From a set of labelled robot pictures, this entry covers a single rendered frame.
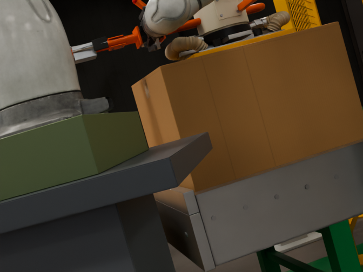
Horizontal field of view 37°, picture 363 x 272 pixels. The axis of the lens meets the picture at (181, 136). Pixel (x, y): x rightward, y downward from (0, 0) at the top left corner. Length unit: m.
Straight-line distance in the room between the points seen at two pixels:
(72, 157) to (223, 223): 0.72
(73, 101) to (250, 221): 0.66
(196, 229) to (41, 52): 0.66
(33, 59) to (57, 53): 0.05
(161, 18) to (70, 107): 0.51
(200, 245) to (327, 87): 0.65
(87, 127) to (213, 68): 0.85
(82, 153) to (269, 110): 0.95
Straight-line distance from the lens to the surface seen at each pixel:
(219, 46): 1.68
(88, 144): 0.76
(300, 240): 2.92
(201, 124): 1.54
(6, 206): 0.77
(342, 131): 1.74
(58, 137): 0.77
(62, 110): 0.93
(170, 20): 1.37
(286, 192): 1.47
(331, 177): 1.52
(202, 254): 1.41
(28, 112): 0.93
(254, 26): 1.85
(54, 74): 0.94
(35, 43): 0.94
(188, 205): 1.38
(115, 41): 1.71
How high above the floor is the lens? 0.79
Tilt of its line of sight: 2 degrees down
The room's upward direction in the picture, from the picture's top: 16 degrees counter-clockwise
